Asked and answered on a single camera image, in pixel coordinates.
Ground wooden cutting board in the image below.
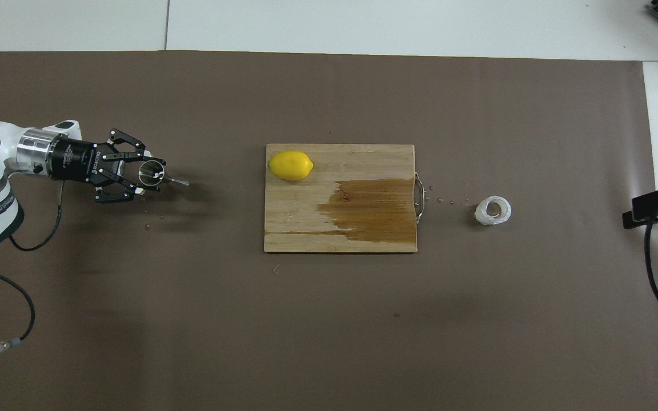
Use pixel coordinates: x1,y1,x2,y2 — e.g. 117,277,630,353
264,143,424,253

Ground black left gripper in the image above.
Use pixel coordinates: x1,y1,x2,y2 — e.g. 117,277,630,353
49,128,167,204

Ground brown paper table mat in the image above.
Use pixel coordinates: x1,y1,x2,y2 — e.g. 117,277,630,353
0,50,658,411

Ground clear plastic cup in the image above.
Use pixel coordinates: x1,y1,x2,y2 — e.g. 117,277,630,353
474,195,512,226

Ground yellow lemon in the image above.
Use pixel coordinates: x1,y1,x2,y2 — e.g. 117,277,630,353
268,151,314,182

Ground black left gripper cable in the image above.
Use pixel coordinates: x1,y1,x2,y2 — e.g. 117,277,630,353
0,180,66,363

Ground steel double jigger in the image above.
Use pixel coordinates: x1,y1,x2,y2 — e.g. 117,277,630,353
138,161,190,189

